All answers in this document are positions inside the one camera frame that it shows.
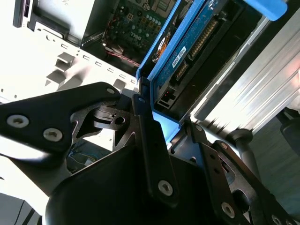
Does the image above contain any hard disk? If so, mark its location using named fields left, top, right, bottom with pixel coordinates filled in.
left=135, top=0, right=263, bottom=144

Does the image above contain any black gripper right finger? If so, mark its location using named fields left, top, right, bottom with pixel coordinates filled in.
left=185, top=120, right=300, bottom=225

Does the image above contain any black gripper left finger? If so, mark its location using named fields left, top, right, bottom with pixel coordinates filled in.
left=0, top=78, right=179, bottom=207

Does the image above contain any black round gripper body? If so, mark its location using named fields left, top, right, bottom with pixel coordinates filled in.
left=44, top=103, right=218, bottom=225

